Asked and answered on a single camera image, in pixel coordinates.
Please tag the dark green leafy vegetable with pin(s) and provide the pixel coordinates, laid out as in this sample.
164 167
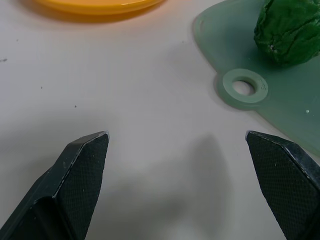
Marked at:
287 32

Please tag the light green cutting board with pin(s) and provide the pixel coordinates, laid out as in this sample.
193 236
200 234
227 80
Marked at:
287 87

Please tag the yellow plate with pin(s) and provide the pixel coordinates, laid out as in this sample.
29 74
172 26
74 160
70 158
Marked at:
97 6

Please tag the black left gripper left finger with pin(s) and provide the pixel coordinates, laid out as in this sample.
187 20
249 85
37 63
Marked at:
75 180

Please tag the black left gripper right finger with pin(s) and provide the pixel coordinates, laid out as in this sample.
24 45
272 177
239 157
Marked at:
287 180

